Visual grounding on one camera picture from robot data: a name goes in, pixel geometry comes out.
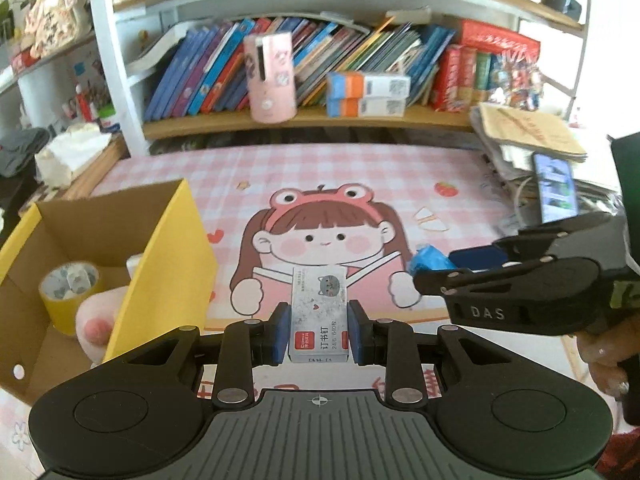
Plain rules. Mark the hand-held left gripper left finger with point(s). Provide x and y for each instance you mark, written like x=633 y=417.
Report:
x=280 y=332

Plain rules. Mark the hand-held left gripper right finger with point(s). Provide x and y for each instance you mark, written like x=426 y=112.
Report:
x=360 y=332

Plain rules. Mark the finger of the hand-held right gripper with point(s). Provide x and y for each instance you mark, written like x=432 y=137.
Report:
x=475 y=282
x=475 y=257

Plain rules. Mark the white staple box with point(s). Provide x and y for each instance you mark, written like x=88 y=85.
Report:
x=320 y=310

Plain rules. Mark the blue plastic bag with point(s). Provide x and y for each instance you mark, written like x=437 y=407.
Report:
x=427 y=259

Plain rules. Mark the yellow cardboard box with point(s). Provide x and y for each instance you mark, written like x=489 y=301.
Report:
x=165 y=270

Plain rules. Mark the white rectangular block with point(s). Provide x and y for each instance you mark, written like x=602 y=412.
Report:
x=135 y=266

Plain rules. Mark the pink plush paw toy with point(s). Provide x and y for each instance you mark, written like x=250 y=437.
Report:
x=100 y=325

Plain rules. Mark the white charger plug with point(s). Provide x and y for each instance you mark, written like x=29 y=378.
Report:
x=80 y=280

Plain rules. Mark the yellow tape roll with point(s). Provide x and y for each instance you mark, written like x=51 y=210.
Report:
x=55 y=310

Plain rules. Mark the person's right hand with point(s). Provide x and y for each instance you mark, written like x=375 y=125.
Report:
x=602 y=360

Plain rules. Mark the black smartphone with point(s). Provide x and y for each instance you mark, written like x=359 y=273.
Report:
x=555 y=185

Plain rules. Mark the stack of white papers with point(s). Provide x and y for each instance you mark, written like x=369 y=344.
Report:
x=505 y=155

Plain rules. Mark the brown paper envelope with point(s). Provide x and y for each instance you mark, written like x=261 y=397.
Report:
x=530 y=127

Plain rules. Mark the pink checkered printed table mat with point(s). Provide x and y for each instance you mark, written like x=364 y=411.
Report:
x=350 y=175

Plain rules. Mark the red thick dictionary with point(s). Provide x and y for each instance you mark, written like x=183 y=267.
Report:
x=447 y=80

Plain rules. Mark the red flat book box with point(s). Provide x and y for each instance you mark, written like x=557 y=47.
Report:
x=500 y=40

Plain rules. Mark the orange and white carton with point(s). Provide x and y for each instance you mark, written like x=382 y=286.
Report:
x=370 y=86

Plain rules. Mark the dark red cloth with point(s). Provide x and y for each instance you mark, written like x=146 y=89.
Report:
x=625 y=455

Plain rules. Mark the pink cylindrical dispenser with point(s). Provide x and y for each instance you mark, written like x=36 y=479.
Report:
x=270 y=80

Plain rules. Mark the row of slanted blue books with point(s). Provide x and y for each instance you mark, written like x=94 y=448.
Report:
x=190 y=75

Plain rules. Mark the white tissue pack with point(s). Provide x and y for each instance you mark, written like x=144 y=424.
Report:
x=70 y=152

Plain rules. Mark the grey folded cloth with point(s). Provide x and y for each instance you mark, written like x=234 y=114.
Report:
x=22 y=150

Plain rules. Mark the white side shelf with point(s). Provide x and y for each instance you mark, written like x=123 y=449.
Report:
x=35 y=90

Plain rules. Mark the pink doll figurine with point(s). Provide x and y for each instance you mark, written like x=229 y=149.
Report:
x=52 y=15

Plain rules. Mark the white frame wooden bookshelf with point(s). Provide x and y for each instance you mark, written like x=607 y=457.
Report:
x=112 y=60

